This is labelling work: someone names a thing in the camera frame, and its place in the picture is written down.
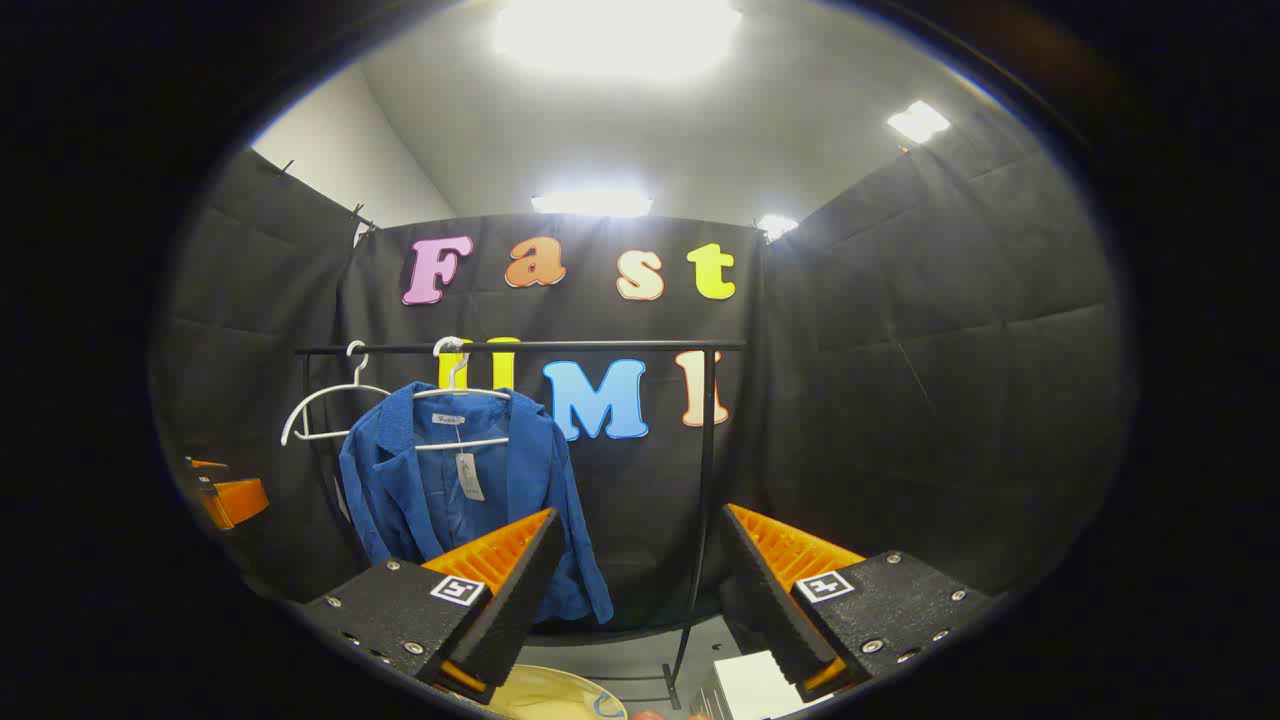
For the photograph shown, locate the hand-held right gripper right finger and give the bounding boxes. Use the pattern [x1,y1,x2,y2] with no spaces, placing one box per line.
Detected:
[720,503,998,701]

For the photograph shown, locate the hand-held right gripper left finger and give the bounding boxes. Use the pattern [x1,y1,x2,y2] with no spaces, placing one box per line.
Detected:
[300,507,567,706]

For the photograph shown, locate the blue corduroy jacket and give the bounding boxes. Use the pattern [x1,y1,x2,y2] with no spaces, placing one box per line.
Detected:
[338,382,615,626]

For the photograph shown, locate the white jacket hanger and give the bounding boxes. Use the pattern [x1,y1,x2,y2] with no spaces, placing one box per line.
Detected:
[413,336,513,451]

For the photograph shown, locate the white empty hanger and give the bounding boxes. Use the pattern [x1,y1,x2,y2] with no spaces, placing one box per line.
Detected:
[281,340,393,447]

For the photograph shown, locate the black metal clothes rack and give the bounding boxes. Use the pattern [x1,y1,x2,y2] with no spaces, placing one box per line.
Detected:
[295,339,748,711]

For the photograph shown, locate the white box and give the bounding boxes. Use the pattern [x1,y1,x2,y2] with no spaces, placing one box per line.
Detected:
[714,650,806,720]

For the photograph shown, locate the black backdrop cloth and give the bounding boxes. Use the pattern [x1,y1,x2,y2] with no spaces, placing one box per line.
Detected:
[150,108,1136,641]

